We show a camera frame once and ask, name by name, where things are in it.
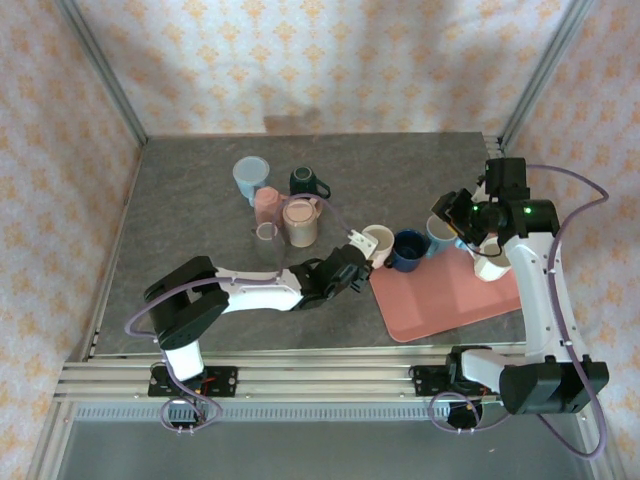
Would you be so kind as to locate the pink plastic tray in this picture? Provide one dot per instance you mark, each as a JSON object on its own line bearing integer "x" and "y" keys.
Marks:
{"x": 440, "y": 305}

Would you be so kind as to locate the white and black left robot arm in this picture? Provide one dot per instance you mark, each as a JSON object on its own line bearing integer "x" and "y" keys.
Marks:
{"x": 260, "y": 295}

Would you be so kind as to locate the small pink mug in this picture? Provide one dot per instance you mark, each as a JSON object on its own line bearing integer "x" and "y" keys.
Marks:
{"x": 267, "y": 200}

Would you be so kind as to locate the aluminium upright post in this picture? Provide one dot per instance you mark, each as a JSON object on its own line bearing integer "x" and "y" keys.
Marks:
{"x": 102, "y": 65}
{"x": 547, "y": 65}

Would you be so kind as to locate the aluminium base rail beam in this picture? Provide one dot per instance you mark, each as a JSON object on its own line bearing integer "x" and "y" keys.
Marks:
{"x": 320, "y": 375}

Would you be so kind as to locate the grey metal panel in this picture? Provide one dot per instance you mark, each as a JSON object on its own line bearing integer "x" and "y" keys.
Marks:
{"x": 320, "y": 450}

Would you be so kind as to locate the large beige pink mug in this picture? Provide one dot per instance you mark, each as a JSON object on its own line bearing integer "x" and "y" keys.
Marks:
{"x": 300, "y": 227}

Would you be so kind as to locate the small green circuit board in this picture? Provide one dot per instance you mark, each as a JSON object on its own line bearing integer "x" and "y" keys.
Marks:
{"x": 490, "y": 398}

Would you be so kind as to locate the pale pink mug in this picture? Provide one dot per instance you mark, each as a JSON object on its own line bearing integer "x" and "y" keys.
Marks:
{"x": 380, "y": 242}

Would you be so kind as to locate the white ribbed mug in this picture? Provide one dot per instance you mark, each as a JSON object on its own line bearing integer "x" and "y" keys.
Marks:
{"x": 492, "y": 265}

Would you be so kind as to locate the aluminium frame leg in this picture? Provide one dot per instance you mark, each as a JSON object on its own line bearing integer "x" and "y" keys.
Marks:
{"x": 50, "y": 440}
{"x": 611, "y": 470}

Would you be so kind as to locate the dark green mug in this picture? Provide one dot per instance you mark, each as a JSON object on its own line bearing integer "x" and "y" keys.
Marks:
{"x": 302, "y": 180}

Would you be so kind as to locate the grey mug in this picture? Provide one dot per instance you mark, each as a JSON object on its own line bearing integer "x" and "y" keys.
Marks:
{"x": 267, "y": 231}

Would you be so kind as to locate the navy blue mug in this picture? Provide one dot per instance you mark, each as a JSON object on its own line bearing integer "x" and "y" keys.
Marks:
{"x": 407, "y": 252}

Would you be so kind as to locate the large pale blue mug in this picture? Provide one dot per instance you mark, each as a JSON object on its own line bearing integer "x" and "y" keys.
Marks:
{"x": 250, "y": 170}

